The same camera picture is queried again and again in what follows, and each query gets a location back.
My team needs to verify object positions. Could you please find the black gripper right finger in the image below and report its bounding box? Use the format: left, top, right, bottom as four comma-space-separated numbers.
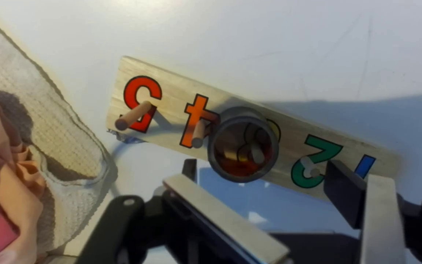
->
324, 160, 407, 264

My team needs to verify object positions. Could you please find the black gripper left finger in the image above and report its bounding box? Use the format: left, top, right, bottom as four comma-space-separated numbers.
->
161, 159, 290, 264

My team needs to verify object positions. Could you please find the black ring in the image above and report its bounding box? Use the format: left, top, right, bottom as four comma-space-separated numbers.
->
207, 106, 281, 185

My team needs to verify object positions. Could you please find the wooden number peg board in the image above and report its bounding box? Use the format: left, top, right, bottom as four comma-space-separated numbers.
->
105, 54, 401, 203

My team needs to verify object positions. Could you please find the beige woven cloth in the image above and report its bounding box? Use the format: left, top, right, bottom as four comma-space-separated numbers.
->
0, 9, 120, 255

